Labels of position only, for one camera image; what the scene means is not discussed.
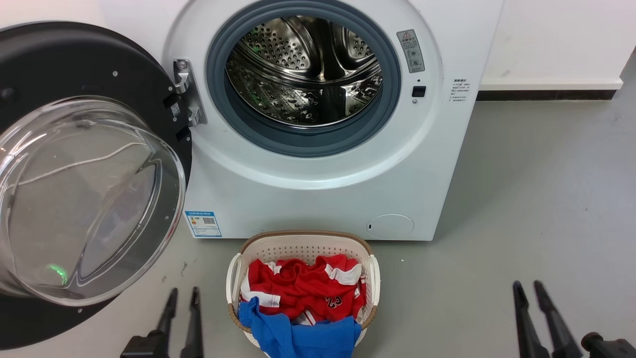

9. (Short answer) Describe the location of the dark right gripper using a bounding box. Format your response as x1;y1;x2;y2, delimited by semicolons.
512;280;636;358

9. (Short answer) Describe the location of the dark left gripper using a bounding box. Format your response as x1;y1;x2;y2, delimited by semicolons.
120;286;205;358

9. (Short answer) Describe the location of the black round glass washer door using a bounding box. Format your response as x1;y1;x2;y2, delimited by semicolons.
0;21;193;350

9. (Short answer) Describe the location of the white front-load washing machine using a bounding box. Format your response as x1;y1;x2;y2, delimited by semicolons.
99;0;505;242

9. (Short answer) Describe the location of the silver metal door hinge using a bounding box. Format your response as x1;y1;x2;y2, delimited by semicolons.
173;59;208;126

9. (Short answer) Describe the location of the blue energy label sticker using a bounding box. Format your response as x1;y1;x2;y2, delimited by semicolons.
184;211;223;238

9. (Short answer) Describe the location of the blue garment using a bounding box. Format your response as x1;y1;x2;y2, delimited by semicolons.
238;297;362;358

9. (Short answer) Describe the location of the red and white jersey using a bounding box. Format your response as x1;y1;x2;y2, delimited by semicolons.
240;255;367;325

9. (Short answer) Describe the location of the white plastic laundry basket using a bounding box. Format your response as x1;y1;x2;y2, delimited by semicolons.
226;230;381;349

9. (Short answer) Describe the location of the round white filter cover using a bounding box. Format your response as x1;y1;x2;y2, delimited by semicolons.
367;214;415;239

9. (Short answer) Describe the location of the small black text sticker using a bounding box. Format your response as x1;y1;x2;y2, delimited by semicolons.
450;78;470;102

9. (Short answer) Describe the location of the grey warning sticker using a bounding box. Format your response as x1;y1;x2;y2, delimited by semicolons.
397;29;425;74

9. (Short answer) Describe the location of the white cable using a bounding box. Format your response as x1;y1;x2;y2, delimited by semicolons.
17;143;151;185

